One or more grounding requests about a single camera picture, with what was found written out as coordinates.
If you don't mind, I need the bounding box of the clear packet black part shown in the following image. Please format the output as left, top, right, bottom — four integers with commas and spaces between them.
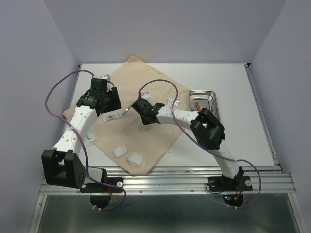
102, 111, 122, 122

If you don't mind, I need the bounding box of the small clear needle packet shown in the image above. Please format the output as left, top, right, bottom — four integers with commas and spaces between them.
167, 98, 180, 107

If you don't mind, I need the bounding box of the green suture packet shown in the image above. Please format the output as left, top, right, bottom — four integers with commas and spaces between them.
85, 129, 98, 146

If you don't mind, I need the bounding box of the scalpel with brown cap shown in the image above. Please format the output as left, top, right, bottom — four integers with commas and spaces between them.
195, 102, 201, 111

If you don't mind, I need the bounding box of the stainless steel tray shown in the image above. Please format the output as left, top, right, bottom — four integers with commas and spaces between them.
189, 90, 220, 120

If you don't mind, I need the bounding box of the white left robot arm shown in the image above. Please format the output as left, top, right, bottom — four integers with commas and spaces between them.
41, 75, 121, 191

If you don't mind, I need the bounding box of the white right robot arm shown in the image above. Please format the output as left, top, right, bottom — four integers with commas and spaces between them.
131, 97, 244, 189

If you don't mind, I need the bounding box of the beige cloth drape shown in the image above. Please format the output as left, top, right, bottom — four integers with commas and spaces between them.
63, 56, 190, 175

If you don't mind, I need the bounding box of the white gauze pad left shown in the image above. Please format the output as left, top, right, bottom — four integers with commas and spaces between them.
112, 143, 128, 158

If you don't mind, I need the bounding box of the white gauze pad stack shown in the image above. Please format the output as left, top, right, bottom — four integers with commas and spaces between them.
127, 153, 147, 167

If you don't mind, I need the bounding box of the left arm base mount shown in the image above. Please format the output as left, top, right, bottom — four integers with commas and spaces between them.
79, 169, 126, 212

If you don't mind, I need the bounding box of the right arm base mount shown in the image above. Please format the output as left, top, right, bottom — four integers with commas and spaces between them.
205, 168, 253, 208

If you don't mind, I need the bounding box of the aluminium mounting rail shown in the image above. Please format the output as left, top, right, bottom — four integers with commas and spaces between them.
38, 166, 294, 194

